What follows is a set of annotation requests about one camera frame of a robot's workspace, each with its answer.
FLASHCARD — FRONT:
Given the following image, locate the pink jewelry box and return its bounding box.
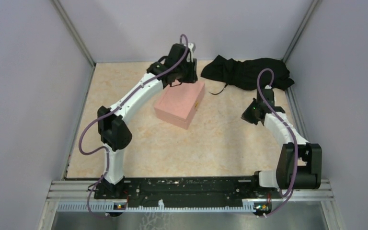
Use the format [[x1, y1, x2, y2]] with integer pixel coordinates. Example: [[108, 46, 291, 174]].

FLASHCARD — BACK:
[[154, 81, 205, 129]]

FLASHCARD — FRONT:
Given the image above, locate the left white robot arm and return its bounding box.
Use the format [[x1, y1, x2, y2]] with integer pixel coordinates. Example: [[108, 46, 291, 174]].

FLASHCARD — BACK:
[[97, 43, 198, 198]]

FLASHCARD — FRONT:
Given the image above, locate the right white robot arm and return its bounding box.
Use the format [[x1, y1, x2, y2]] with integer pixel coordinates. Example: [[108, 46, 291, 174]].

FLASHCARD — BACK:
[[241, 89, 322, 197]]

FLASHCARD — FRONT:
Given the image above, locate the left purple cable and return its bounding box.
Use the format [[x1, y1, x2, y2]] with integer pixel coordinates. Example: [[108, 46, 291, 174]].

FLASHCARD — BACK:
[[78, 34, 189, 219]]

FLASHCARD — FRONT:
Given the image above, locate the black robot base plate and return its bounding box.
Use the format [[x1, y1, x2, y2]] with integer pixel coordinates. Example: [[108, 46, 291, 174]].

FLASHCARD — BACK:
[[93, 175, 279, 208]]

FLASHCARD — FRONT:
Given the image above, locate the white cable duct strip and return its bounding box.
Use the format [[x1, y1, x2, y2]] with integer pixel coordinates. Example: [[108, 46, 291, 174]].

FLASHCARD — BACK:
[[57, 200, 256, 213]]

